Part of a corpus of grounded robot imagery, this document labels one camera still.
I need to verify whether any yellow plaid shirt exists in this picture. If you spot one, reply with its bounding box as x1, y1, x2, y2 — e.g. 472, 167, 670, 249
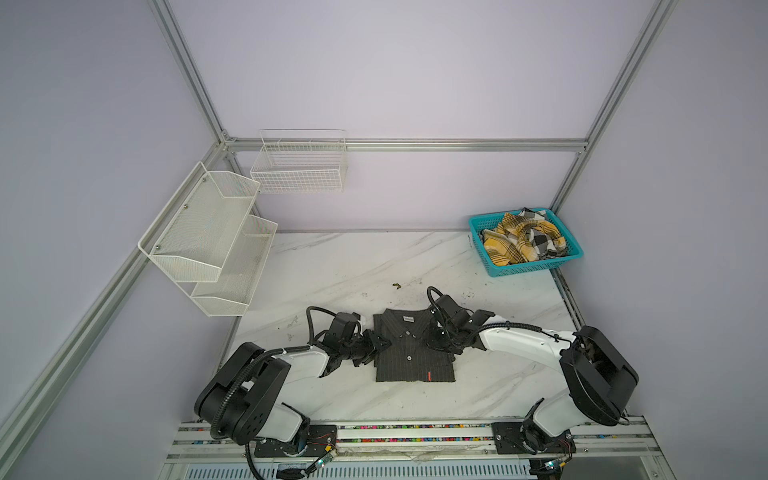
480, 208, 568, 267

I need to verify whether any dark grey pinstriped shirt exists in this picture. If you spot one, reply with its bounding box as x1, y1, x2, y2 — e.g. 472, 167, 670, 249
373, 309, 456, 383

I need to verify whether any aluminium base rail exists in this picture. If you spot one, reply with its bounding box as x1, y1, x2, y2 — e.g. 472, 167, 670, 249
159, 417, 675, 479

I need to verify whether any aluminium frame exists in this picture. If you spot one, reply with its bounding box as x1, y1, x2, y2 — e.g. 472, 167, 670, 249
1, 1, 677, 478

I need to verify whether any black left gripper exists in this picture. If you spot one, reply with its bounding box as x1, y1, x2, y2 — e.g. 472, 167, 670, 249
341, 329, 390, 368

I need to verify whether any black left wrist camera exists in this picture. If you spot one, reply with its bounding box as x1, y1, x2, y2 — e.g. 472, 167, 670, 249
324, 312, 361, 349

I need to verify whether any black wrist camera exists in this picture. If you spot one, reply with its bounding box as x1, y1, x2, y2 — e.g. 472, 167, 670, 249
435, 295, 471, 329
324, 312, 361, 349

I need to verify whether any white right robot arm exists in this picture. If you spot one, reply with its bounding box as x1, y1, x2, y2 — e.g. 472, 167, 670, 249
427, 306, 639, 454

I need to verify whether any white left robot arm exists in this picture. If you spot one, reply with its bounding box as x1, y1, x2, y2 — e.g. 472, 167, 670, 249
194, 330, 392, 454

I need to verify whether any white mesh two-tier shelf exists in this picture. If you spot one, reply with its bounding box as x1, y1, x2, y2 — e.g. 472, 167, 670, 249
137, 163, 278, 317

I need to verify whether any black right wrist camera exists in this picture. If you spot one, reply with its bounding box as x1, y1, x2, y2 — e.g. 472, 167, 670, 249
435, 295, 471, 329

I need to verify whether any white wire wall basket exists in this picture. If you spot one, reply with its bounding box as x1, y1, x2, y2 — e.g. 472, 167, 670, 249
250, 129, 348, 194

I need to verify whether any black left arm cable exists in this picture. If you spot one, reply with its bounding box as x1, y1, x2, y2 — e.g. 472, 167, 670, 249
208, 305, 337, 480

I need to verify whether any teal plastic basket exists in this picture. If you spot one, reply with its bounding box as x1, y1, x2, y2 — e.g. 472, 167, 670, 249
468, 208, 583, 277

